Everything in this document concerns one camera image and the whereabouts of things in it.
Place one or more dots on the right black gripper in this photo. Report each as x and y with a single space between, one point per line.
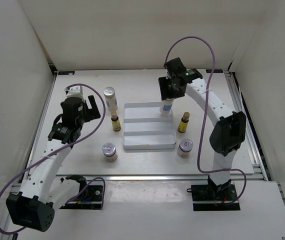
166 89

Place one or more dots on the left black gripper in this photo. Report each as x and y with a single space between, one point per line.
89 111

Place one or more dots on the tall jar silver lid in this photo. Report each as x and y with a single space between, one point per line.
166 105
110 99

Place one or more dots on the small yellow bottle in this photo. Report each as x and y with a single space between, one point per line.
116 126
182 127

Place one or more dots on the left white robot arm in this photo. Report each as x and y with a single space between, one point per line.
35 204

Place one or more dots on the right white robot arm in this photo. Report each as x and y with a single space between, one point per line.
229 126

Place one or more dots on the white divided tray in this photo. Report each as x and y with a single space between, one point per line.
146 128

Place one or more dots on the short jar left red label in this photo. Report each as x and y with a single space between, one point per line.
110 152

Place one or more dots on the short jar red label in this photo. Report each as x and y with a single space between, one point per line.
185 147
110 152

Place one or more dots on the short jar right red label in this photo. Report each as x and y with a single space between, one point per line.
185 147

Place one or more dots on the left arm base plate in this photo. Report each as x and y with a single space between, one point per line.
91 195

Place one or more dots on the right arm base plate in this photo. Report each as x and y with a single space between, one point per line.
204 200

